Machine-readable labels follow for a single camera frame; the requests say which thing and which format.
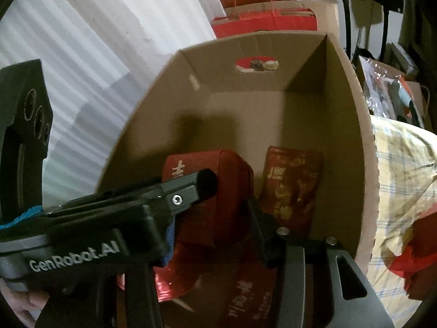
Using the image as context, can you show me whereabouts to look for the clear plastic bag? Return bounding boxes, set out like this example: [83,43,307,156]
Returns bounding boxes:
[358,55,427,128]

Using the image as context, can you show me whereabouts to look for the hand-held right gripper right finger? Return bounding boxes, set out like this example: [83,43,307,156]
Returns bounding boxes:
[247,200,395,328]

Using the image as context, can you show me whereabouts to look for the brown cardboard box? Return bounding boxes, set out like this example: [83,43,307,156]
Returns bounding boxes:
[96,32,381,328]

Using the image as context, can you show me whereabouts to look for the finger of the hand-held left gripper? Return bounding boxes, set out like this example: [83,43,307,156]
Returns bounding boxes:
[44,169,219,219]

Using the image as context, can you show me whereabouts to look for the red gift bag with handles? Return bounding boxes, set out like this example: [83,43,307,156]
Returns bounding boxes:
[210,7,318,40]

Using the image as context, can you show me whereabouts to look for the shiny red foil packet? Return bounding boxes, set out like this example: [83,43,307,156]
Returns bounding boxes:
[153,266,200,303]

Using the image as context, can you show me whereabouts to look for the yellow checked tablecloth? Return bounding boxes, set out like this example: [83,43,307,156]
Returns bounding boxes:
[368,114,437,328]

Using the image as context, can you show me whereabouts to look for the person's left hand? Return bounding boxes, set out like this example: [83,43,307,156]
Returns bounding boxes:
[0,280,46,328]

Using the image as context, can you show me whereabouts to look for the red plastic bag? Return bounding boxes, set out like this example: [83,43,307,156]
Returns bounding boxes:
[389,208,437,301]

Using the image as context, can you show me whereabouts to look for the long red box white characters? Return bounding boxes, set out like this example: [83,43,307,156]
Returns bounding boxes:
[218,268,285,328]

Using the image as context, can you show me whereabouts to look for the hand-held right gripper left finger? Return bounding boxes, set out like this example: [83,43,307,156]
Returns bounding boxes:
[92,219,175,328]

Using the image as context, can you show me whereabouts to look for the red snack packet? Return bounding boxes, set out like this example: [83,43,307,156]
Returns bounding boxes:
[259,146,323,236]

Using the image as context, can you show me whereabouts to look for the dark red rounded gift box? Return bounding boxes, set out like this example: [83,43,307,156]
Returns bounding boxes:
[160,150,255,250]

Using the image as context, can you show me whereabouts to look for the white curtain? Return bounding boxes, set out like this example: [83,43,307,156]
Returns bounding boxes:
[0,0,219,209]

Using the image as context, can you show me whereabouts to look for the black speaker stand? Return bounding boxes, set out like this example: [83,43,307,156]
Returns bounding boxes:
[382,7,390,64]
[344,0,353,55]

